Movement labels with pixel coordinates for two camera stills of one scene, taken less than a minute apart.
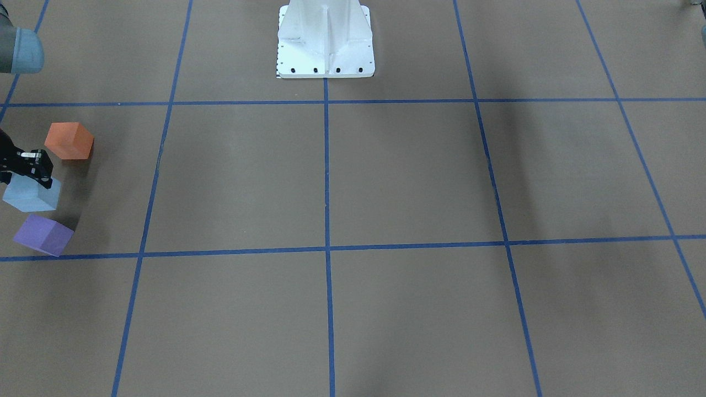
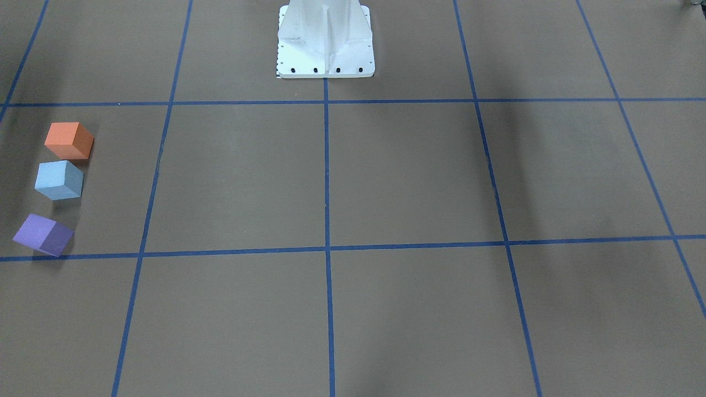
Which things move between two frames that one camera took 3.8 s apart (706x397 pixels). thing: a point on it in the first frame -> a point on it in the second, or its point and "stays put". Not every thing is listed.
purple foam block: x=44 y=233 stays put
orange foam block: x=69 y=140 stays put
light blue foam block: x=26 y=194 -> x=59 y=180
